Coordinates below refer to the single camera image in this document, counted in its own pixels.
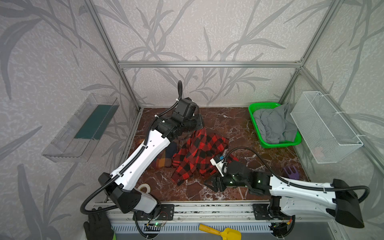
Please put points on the black glove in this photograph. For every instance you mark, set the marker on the black glove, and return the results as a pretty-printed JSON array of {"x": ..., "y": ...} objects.
[{"x": 98, "y": 227}]

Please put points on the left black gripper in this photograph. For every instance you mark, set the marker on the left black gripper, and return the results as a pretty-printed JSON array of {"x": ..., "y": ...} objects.
[{"x": 195, "y": 123}]

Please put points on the white wire mesh basket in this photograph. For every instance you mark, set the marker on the white wire mesh basket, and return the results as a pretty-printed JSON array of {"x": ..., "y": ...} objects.
[{"x": 328, "y": 136}]

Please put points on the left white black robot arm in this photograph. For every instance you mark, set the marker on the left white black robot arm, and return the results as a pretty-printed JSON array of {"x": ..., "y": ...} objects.
[{"x": 120, "y": 184}]

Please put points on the folded brown plaid shirt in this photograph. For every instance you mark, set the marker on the folded brown plaid shirt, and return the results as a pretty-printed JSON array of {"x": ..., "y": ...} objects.
[{"x": 165, "y": 158}]

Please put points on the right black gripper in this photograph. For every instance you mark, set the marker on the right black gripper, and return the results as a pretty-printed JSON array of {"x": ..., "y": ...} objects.
[{"x": 220, "y": 181}]

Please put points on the aluminium front rail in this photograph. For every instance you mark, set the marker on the aluminium front rail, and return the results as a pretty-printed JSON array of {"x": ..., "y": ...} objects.
[{"x": 217, "y": 212}]

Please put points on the white tape roll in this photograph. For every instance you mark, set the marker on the white tape roll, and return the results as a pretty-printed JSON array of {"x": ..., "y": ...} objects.
[{"x": 145, "y": 188}]

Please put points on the yellow toy shovel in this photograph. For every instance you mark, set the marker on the yellow toy shovel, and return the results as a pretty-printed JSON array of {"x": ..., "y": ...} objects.
[{"x": 226, "y": 234}]

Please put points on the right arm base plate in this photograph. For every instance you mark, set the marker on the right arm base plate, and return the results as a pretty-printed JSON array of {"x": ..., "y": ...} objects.
[{"x": 270, "y": 213}]

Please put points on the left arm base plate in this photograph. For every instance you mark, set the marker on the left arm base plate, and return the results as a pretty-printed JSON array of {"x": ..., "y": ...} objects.
[{"x": 162, "y": 212}]

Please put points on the red black plaid shirt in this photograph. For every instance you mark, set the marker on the red black plaid shirt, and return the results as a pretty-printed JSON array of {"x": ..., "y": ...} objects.
[{"x": 196, "y": 154}]

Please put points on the purple pink toy fork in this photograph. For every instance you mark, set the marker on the purple pink toy fork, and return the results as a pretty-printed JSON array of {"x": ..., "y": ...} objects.
[{"x": 292, "y": 172}]

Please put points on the grey long sleeve shirt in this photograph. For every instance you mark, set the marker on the grey long sleeve shirt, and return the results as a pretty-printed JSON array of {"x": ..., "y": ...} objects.
[{"x": 276, "y": 125}]

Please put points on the green plastic basket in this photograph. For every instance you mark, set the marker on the green plastic basket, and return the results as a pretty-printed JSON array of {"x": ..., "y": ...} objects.
[{"x": 270, "y": 105}]

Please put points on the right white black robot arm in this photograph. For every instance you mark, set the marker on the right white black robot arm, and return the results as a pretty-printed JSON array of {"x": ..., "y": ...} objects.
[{"x": 290, "y": 198}]

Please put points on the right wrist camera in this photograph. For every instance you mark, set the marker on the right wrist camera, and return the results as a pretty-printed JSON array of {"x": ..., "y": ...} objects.
[{"x": 218, "y": 162}]

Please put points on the clear plastic wall tray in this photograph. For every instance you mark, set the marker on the clear plastic wall tray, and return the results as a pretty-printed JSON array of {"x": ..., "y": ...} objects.
[{"x": 77, "y": 140}]

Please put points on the aluminium frame crossbar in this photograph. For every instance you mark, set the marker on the aluminium frame crossbar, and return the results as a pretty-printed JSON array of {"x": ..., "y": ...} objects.
[{"x": 207, "y": 64}]

